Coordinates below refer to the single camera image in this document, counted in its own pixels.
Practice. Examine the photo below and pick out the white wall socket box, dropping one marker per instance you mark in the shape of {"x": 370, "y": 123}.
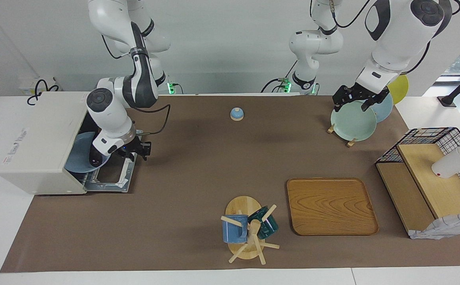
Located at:
{"x": 30, "y": 85}

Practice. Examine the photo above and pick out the white cup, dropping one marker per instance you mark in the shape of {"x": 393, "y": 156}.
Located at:
{"x": 451, "y": 164}

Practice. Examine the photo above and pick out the light blue racked plate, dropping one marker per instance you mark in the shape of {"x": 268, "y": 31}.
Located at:
{"x": 386, "y": 109}

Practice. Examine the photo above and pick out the blue mug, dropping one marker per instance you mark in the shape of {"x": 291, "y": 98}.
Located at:
{"x": 233, "y": 231}

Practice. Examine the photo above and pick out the grey white patterned cloth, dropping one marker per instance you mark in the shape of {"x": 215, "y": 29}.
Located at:
{"x": 447, "y": 227}

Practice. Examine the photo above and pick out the wooden plate rack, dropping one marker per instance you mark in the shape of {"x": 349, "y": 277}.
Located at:
{"x": 351, "y": 142}

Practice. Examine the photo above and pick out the beige toaster oven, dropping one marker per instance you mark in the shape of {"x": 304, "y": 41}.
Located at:
{"x": 40, "y": 142}

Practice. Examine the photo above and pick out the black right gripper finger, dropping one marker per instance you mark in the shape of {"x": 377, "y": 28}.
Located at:
{"x": 149, "y": 151}
{"x": 131, "y": 156}

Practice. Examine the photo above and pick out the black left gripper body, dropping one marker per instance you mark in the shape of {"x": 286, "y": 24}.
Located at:
{"x": 358, "y": 94}

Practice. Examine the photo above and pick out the wooden mug tree stand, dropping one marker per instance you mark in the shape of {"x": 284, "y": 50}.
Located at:
{"x": 243, "y": 206}

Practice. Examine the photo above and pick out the yellow plate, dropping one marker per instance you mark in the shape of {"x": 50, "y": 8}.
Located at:
{"x": 400, "y": 89}

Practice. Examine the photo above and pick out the light blue ribbed plate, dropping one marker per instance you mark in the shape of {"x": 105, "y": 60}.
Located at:
{"x": 77, "y": 156}

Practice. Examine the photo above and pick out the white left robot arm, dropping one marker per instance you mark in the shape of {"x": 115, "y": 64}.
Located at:
{"x": 396, "y": 39}

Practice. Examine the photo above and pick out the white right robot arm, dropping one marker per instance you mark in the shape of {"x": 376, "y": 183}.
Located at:
{"x": 111, "y": 114}

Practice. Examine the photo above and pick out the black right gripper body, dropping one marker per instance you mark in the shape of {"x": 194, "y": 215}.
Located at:
{"x": 137, "y": 148}

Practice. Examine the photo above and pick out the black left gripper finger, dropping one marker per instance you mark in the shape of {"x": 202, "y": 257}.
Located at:
{"x": 369, "y": 105}
{"x": 336, "y": 106}

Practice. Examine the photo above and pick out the small blue white bell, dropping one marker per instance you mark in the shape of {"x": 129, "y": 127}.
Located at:
{"x": 237, "y": 114}

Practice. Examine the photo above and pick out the brown table mat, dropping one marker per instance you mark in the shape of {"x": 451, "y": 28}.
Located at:
{"x": 198, "y": 178}

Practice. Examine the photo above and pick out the glass oven door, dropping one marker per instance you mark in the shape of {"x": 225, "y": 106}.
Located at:
{"x": 111, "y": 180}

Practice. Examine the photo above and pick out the wooden serving tray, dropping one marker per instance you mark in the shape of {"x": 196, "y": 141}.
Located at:
{"x": 330, "y": 206}

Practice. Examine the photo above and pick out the pale green plate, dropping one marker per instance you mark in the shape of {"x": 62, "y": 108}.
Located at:
{"x": 352, "y": 124}

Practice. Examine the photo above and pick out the dark green mug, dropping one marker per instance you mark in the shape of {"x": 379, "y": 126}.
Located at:
{"x": 267, "y": 225}

